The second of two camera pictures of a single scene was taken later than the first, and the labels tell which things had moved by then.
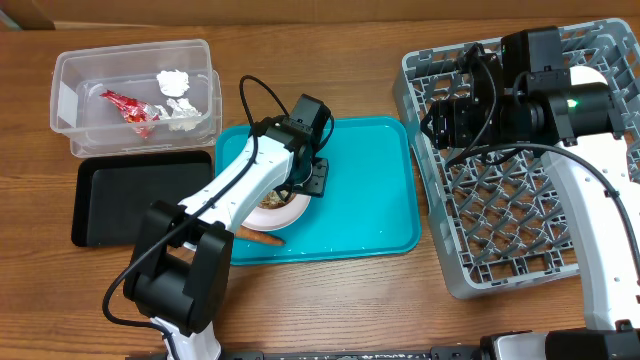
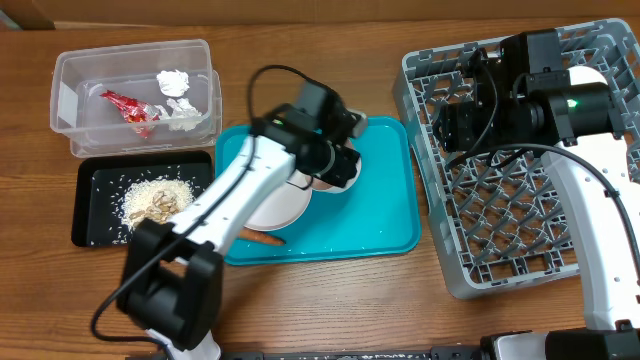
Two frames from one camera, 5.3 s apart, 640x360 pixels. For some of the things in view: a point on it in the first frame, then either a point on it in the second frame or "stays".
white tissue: x=173 y=83 stays
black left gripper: x=317 y=186 → x=344 y=167
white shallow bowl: x=586 y=77 stays
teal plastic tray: x=373 y=204 stays
